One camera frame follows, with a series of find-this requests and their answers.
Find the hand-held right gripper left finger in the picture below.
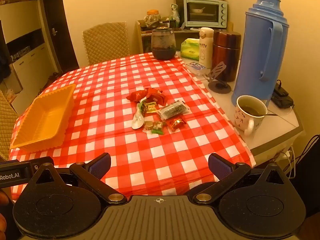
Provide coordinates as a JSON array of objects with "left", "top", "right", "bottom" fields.
[{"left": 24, "top": 152, "right": 128, "bottom": 205}]

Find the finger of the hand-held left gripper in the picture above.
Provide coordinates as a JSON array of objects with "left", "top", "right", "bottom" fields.
[{"left": 9, "top": 156, "right": 54, "bottom": 172}]

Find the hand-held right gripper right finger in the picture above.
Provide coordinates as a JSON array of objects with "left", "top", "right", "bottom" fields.
[{"left": 193, "top": 153, "right": 293, "bottom": 204}]

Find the yellow plastic tray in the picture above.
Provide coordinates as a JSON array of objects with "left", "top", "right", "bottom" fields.
[{"left": 10, "top": 84, "right": 77, "bottom": 153}]

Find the white green snack packet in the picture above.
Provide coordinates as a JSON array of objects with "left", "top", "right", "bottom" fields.
[{"left": 132, "top": 99, "right": 148, "bottom": 130}]

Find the orange foil candy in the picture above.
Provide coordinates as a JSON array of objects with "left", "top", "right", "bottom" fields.
[{"left": 167, "top": 118, "right": 187, "bottom": 132}]

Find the green candy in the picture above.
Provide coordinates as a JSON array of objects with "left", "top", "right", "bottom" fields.
[{"left": 150, "top": 121, "right": 165, "bottom": 135}]

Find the grey clear snack packet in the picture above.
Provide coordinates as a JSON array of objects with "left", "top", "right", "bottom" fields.
[{"left": 157, "top": 100, "right": 190, "bottom": 120}]

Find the red yellow candy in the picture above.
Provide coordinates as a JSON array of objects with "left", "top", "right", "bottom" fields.
[{"left": 144, "top": 102, "right": 158, "bottom": 114}]

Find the person's left hand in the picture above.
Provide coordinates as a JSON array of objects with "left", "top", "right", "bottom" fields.
[{"left": 0, "top": 189, "right": 8, "bottom": 233}]

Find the quilted beige chair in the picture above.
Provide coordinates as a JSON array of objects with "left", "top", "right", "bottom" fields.
[
  {"left": 82, "top": 22, "right": 130, "bottom": 66},
  {"left": 0, "top": 89, "right": 19, "bottom": 160}
]

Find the red checked tablecloth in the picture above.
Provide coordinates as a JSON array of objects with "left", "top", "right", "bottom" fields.
[{"left": 9, "top": 52, "right": 257, "bottom": 197}]

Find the white patterned mug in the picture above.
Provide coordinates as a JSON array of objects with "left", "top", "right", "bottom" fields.
[{"left": 234, "top": 95, "right": 268, "bottom": 137}]

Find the grey phone stand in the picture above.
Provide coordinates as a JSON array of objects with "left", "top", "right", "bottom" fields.
[{"left": 202, "top": 62, "right": 232, "bottom": 93}]

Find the black power adapter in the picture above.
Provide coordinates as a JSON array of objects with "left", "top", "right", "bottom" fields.
[{"left": 271, "top": 80, "right": 294, "bottom": 109}]

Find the white cabinet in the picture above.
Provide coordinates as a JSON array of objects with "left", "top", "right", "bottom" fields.
[{"left": 0, "top": 0, "right": 59, "bottom": 117}]

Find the blue white small packet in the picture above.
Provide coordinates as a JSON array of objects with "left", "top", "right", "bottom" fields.
[{"left": 187, "top": 61, "right": 210, "bottom": 75}]

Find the dark hanging jacket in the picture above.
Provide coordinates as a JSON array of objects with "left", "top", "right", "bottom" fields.
[{"left": 0, "top": 25, "right": 12, "bottom": 80}]

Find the dark red steel flask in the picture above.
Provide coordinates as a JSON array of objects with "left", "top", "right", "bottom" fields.
[{"left": 211, "top": 30, "right": 242, "bottom": 82}]

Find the blue thermos jug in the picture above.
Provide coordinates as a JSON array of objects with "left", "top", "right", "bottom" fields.
[{"left": 230, "top": 0, "right": 290, "bottom": 108}]

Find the white drink bottle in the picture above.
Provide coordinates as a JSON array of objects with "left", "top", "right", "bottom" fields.
[{"left": 199, "top": 27, "right": 215, "bottom": 68}]

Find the green tissue pack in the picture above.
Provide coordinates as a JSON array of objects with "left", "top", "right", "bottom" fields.
[{"left": 180, "top": 38, "right": 200, "bottom": 61}]

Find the dark glass jar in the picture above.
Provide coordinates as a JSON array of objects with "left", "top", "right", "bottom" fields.
[{"left": 151, "top": 27, "right": 177, "bottom": 60}]

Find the wooden shelf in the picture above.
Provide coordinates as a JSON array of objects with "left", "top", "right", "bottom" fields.
[{"left": 135, "top": 20, "right": 234, "bottom": 54}]

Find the dark door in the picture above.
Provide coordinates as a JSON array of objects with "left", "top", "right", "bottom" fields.
[{"left": 41, "top": 0, "right": 79, "bottom": 68}]

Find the light blue toaster oven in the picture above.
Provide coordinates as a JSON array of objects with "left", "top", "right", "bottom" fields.
[{"left": 183, "top": 0, "right": 228, "bottom": 29}]

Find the orange lid plastic jar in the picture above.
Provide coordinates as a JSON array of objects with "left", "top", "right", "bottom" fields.
[{"left": 144, "top": 9, "right": 162, "bottom": 28}]

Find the green white bag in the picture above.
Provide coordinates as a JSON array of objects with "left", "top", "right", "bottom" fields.
[{"left": 171, "top": 4, "right": 181, "bottom": 28}]

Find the white cable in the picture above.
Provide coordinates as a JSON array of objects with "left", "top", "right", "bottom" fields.
[{"left": 274, "top": 146, "right": 297, "bottom": 173}]

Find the black cable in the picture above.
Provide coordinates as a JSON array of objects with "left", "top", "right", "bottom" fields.
[{"left": 291, "top": 134, "right": 320, "bottom": 179}]

